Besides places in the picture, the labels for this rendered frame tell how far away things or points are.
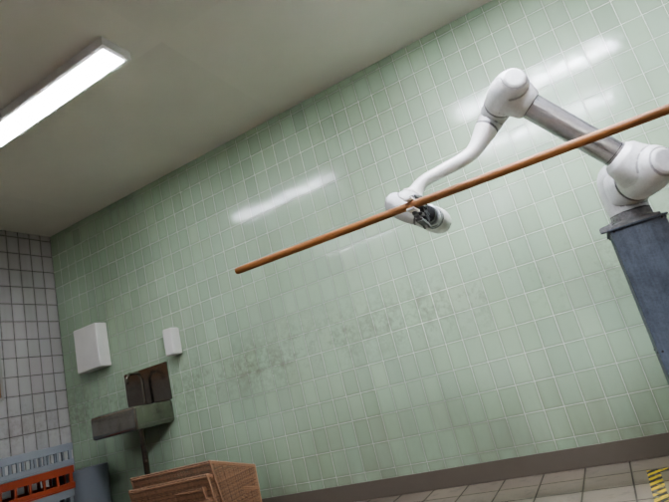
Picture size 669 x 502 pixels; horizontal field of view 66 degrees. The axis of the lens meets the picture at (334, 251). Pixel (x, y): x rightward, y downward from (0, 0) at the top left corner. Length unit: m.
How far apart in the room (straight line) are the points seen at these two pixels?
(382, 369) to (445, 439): 0.53
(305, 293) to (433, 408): 1.09
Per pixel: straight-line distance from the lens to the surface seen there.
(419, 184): 2.22
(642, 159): 2.20
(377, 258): 3.19
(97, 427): 4.20
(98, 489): 4.44
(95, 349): 4.60
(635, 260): 2.33
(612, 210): 2.41
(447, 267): 3.04
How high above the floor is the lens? 0.67
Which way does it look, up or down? 14 degrees up
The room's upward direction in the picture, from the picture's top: 14 degrees counter-clockwise
